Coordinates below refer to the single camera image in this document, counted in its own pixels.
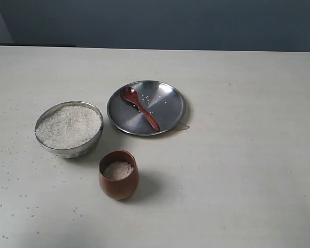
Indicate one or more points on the brown wooden cup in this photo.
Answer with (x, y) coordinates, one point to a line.
(118, 174)

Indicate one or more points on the steel bowl of rice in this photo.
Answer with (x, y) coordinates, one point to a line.
(70, 129)

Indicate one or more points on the dark red wooden spoon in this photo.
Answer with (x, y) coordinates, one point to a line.
(129, 94)

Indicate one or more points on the round steel plate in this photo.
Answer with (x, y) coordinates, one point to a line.
(164, 102)

